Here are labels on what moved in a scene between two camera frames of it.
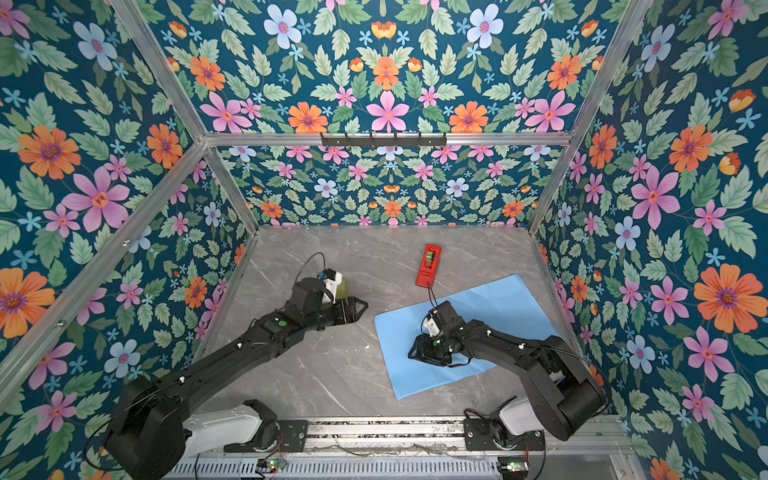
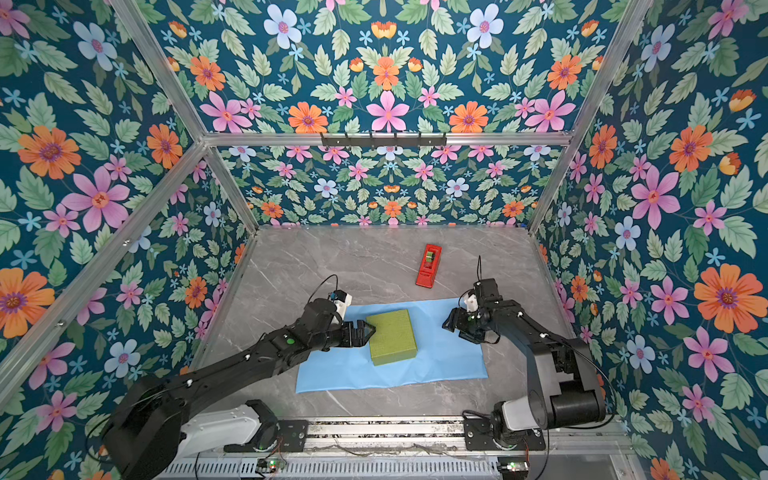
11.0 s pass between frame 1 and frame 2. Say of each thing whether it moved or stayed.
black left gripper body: moved
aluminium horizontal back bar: stayed
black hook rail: stayed
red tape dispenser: stayed
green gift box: moved
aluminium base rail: stayed
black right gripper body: moved
